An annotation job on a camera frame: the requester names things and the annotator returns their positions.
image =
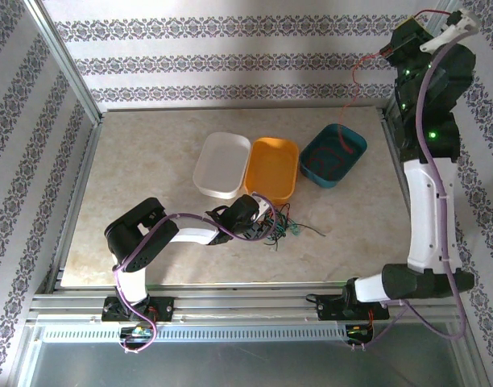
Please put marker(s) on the white plastic container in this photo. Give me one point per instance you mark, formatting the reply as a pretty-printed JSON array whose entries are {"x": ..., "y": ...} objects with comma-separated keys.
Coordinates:
[{"x": 222, "y": 163}]

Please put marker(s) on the orange plastic container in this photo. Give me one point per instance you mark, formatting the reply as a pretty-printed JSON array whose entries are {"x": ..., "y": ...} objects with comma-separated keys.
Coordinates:
[{"x": 270, "y": 169}]

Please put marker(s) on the teal plastic container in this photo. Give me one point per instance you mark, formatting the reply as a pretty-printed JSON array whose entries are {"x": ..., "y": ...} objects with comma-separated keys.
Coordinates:
[{"x": 331, "y": 169}]

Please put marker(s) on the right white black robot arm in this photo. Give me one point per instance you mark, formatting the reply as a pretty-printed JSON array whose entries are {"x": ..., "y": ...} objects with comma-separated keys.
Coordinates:
[{"x": 425, "y": 209}]

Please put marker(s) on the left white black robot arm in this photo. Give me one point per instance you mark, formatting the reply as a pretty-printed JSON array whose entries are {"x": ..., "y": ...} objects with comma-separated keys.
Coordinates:
[{"x": 150, "y": 242}]

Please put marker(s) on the aluminium mounting rail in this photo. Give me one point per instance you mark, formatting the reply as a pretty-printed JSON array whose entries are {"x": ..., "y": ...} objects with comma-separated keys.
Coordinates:
[{"x": 246, "y": 302}]

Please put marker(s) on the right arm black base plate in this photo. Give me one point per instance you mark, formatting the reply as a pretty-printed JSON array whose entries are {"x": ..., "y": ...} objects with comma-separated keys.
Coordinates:
[{"x": 329, "y": 308}]

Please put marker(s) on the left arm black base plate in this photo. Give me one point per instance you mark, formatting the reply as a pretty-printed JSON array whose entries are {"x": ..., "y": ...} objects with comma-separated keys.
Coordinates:
[{"x": 166, "y": 308}]

